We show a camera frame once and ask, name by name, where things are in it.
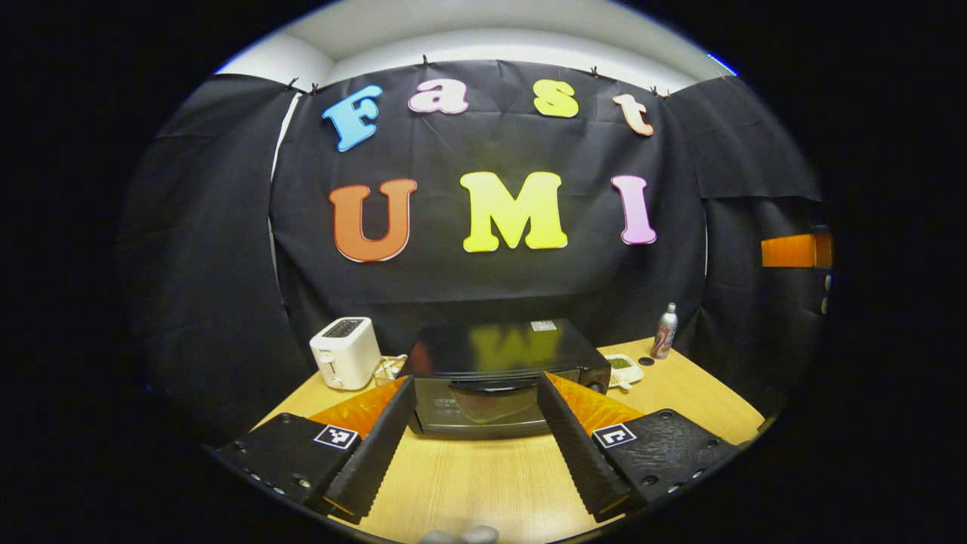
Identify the white divided dish of grains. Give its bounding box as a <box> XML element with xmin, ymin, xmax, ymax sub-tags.
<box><xmin>604</xmin><ymin>354</ymin><xmax>644</xmax><ymax>390</ymax></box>

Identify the black electric oven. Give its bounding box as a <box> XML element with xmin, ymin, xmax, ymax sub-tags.
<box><xmin>404</xmin><ymin>319</ymin><xmax>611</xmax><ymax>439</ymax></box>

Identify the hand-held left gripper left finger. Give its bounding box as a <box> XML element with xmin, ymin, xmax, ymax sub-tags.
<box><xmin>214</xmin><ymin>376</ymin><xmax>418</xmax><ymax>525</ymax></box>

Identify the bundled white power cable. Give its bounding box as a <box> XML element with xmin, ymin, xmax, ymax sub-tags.
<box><xmin>374</xmin><ymin>354</ymin><xmax>409</xmax><ymax>386</ymax></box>

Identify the black backdrop cloth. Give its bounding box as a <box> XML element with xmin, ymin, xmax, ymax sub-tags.
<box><xmin>113</xmin><ymin>59</ymin><xmax>832</xmax><ymax>448</ymax></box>

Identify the white toaster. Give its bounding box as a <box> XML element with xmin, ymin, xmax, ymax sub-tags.
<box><xmin>309</xmin><ymin>317</ymin><xmax>382</xmax><ymax>391</ymax></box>

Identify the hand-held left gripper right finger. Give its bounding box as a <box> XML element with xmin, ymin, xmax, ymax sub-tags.
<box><xmin>536</xmin><ymin>372</ymin><xmax>741</xmax><ymax>524</ymax></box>

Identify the pink label drink bottle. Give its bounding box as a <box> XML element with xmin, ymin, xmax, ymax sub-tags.
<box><xmin>651</xmin><ymin>303</ymin><xmax>678</xmax><ymax>360</ymax></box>

